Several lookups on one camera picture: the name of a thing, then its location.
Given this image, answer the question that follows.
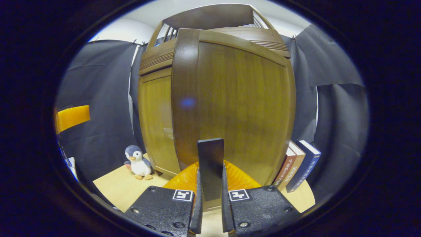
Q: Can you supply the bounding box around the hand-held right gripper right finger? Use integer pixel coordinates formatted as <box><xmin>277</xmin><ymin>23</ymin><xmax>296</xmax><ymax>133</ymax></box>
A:
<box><xmin>221</xmin><ymin>160</ymin><xmax>301</xmax><ymax>237</ymax></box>

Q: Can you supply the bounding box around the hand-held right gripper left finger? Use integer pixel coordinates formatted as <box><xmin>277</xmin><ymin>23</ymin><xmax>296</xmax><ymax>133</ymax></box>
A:
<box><xmin>123</xmin><ymin>161</ymin><xmax>203</xmax><ymax>237</ymax></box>

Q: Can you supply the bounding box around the black door handle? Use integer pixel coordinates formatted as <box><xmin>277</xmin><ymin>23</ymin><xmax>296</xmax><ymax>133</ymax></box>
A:
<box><xmin>197</xmin><ymin>138</ymin><xmax>225</xmax><ymax>202</ymax></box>

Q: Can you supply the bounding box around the wooden cabinet door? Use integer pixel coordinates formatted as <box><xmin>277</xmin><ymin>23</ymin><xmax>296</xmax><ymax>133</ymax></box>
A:
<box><xmin>138</xmin><ymin>67</ymin><xmax>181</xmax><ymax>176</ymax></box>
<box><xmin>171</xmin><ymin>28</ymin><xmax>296</xmax><ymax>211</ymax></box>

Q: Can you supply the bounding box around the wooden double-door shoe cabinet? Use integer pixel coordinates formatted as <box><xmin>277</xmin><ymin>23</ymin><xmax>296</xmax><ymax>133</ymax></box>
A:
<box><xmin>138</xmin><ymin>3</ymin><xmax>296</xmax><ymax>211</ymax></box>

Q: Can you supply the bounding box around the wooden cabinet drawer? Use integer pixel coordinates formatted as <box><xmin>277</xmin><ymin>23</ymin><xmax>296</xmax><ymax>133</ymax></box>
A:
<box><xmin>139</xmin><ymin>26</ymin><xmax>291</xmax><ymax>76</ymax></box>

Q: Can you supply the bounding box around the black backdrop cloth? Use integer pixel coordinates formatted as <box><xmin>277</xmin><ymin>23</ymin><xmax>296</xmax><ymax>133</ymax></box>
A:
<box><xmin>54</xmin><ymin>25</ymin><xmax>369</xmax><ymax>204</ymax></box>

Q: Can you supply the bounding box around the white blue-edged board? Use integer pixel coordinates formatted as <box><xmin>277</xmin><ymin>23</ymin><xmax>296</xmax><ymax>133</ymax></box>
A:
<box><xmin>59</xmin><ymin>144</ymin><xmax>79</xmax><ymax>181</ymax></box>

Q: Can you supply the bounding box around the red-brown book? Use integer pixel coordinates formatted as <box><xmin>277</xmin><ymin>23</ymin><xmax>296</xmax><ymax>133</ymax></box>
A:
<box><xmin>272</xmin><ymin>147</ymin><xmax>297</xmax><ymax>189</ymax></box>

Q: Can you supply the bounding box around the grey white penguin plush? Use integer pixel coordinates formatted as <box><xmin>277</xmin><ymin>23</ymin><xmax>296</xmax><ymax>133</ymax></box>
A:
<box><xmin>124</xmin><ymin>145</ymin><xmax>154</xmax><ymax>180</ymax></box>

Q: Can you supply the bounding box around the tan book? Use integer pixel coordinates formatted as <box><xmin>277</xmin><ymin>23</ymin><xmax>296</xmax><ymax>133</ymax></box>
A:
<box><xmin>278</xmin><ymin>141</ymin><xmax>306</xmax><ymax>191</ymax></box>

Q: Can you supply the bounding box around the dark blue book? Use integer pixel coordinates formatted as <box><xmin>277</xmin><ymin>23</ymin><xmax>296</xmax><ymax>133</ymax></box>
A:
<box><xmin>285</xmin><ymin>140</ymin><xmax>322</xmax><ymax>193</ymax></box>

